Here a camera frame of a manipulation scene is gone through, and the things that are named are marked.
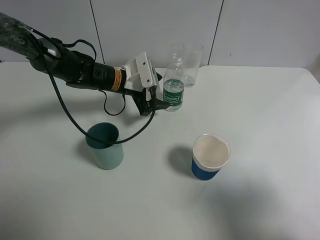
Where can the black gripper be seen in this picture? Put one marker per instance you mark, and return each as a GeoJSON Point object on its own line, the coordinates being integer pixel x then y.
{"type": "Point", "coordinates": [144, 106]}

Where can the clear bottle with green label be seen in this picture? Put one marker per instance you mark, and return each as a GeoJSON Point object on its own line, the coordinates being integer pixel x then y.
{"type": "Point", "coordinates": [173, 86]}

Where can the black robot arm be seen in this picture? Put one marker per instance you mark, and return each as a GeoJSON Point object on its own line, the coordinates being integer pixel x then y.
{"type": "Point", "coordinates": [51, 56]}

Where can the white cup with blue sleeve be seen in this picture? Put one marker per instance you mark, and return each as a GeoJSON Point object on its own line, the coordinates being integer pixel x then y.
{"type": "Point", "coordinates": [210, 152]}

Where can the tall clear drinking glass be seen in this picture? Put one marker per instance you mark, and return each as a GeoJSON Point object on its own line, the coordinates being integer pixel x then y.
{"type": "Point", "coordinates": [191, 62]}

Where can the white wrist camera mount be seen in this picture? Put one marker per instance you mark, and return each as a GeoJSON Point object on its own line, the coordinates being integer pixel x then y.
{"type": "Point", "coordinates": [140, 74]}

